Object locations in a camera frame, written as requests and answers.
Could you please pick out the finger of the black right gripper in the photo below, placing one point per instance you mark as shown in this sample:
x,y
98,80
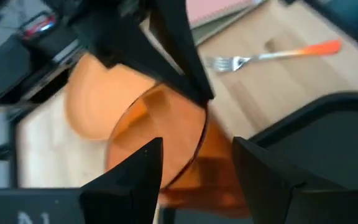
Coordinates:
x,y
141,59
182,46

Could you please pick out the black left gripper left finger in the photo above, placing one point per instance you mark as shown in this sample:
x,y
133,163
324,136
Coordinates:
x,y
126,193

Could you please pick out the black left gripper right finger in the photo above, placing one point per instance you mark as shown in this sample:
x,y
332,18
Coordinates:
x,y
269,193

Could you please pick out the orange round plate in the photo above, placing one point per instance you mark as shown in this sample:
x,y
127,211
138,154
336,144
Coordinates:
x,y
98,102

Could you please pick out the transparent orange plastic cup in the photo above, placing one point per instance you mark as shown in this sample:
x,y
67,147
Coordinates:
x,y
179,124

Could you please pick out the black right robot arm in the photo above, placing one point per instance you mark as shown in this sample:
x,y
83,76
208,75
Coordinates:
x,y
5,68

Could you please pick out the black plastic tray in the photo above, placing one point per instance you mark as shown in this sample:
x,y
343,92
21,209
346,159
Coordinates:
x,y
337,140

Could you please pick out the pink spiral notebook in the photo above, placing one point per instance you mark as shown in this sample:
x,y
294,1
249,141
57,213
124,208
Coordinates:
x,y
210,9

